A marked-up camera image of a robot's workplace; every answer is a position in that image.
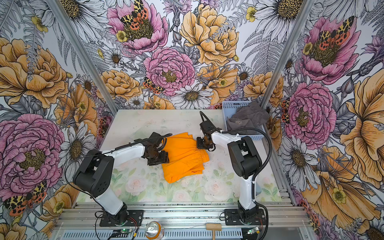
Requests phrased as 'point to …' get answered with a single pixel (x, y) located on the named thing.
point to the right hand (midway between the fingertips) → (200, 149)
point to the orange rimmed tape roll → (154, 230)
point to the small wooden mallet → (213, 227)
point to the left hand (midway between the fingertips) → (162, 165)
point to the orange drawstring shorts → (185, 159)
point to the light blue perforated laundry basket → (228, 107)
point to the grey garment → (252, 115)
